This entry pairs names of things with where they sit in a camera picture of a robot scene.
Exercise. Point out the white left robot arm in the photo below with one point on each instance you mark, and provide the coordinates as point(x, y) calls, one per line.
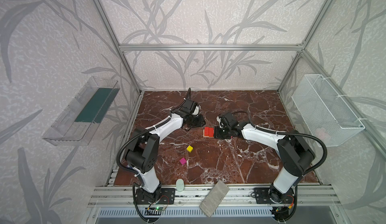
point(139, 154)

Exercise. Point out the natural wood block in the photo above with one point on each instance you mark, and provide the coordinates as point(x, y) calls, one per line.
point(207, 136)

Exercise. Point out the white wire basket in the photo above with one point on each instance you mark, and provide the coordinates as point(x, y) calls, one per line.
point(320, 105)

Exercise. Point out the aluminium frame post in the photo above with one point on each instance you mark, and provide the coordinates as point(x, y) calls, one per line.
point(326, 6)

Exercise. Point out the magenta cube block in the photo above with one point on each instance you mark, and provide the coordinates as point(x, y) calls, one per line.
point(183, 161)

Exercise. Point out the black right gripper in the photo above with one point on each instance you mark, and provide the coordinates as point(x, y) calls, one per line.
point(221, 132)

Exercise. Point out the grey stone slab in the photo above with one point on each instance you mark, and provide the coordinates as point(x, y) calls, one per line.
point(214, 198)

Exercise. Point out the pink item in basket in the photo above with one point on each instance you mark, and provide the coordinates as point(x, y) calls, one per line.
point(322, 134)

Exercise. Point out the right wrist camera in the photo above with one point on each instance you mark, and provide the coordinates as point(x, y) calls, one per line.
point(227, 120)

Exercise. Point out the pale green oval soap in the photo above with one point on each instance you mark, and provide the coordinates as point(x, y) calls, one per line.
point(180, 185)

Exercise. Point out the red block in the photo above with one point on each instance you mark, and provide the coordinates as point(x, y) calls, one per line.
point(210, 132)
point(206, 131)

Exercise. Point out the aluminium horizontal frame bar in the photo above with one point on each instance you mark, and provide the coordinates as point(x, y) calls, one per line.
point(210, 47)

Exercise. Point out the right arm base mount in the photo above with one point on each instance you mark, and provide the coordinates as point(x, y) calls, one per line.
point(268, 195)

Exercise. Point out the clear plastic wall bin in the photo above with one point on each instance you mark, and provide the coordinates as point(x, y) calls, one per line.
point(80, 120)

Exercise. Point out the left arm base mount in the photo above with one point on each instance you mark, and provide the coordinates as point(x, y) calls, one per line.
point(160, 196)

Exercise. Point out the yellow cube block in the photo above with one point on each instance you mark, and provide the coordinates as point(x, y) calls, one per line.
point(190, 148)

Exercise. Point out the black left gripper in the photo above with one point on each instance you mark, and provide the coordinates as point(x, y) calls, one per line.
point(194, 121)

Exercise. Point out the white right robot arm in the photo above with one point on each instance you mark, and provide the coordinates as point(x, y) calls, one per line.
point(294, 152)

